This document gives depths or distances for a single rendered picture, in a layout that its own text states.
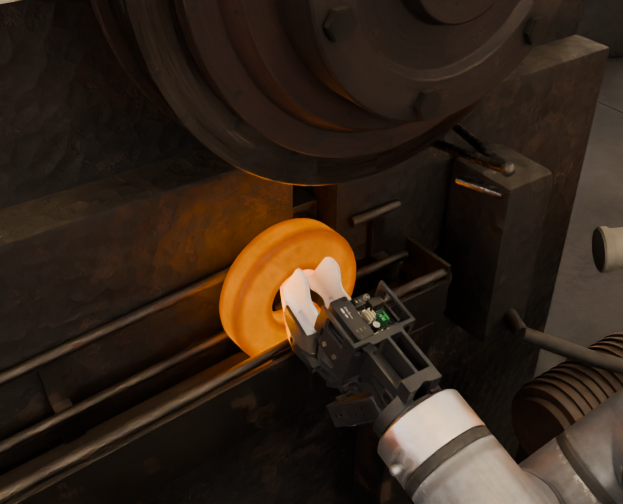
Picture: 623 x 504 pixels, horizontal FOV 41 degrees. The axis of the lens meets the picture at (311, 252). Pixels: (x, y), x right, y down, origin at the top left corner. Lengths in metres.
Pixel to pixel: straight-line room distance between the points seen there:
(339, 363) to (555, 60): 0.54
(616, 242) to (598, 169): 1.64
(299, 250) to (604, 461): 0.34
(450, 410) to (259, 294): 0.22
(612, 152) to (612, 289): 0.75
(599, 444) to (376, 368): 0.21
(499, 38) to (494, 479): 0.36
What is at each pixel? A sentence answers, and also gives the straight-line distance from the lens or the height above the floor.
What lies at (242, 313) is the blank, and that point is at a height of 0.76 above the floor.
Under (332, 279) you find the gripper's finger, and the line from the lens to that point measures 0.82.
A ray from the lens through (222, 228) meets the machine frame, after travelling 0.85.
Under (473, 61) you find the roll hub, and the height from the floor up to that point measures 1.02.
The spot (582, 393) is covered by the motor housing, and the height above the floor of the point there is 0.53.
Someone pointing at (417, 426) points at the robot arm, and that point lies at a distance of 0.72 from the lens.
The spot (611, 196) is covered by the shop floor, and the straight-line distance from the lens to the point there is 2.62.
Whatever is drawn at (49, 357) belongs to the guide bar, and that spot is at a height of 0.74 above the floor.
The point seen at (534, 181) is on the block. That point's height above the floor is 0.80.
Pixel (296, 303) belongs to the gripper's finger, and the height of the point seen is 0.77.
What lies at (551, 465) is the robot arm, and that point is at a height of 0.69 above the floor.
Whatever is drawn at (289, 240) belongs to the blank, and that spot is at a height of 0.82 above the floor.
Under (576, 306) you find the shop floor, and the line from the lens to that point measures 2.14.
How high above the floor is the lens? 1.28
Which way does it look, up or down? 35 degrees down
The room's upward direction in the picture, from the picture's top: 1 degrees clockwise
